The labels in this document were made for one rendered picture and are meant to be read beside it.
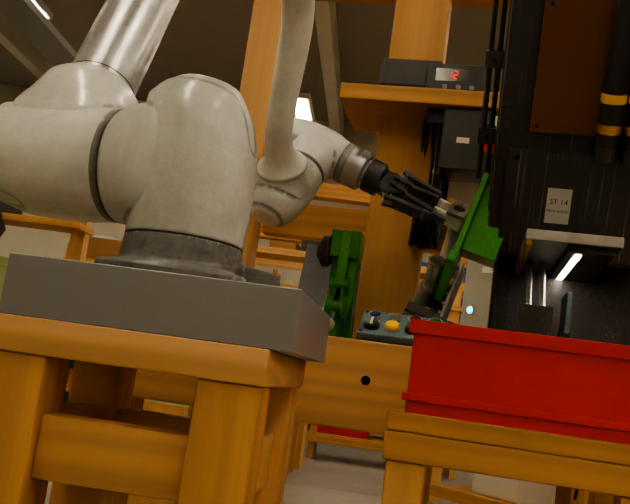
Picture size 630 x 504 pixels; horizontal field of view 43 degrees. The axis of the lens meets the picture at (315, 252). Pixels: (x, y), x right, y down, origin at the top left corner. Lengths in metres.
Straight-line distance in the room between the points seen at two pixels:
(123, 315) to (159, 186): 0.18
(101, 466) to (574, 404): 0.57
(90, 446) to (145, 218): 0.28
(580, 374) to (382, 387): 0.40
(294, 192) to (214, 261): 0.66
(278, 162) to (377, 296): 0.52
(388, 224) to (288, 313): 1.17
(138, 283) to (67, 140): 0.26
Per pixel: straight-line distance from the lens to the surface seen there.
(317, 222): 2.13
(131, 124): 1.05
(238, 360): 0.86
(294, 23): 1.58
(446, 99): 1.96
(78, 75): 1.16
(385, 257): 1.99
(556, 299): 1.77
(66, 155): 1.07
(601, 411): 1.08
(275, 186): 1.63
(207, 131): 1.01
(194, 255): 0.98
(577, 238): 1.44
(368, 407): 1.36
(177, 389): 1.44
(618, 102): 1.52
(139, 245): 1.00
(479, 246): 1.62
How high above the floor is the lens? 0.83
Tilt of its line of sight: 9 degrees up
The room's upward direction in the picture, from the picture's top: 8 degrees clockwise
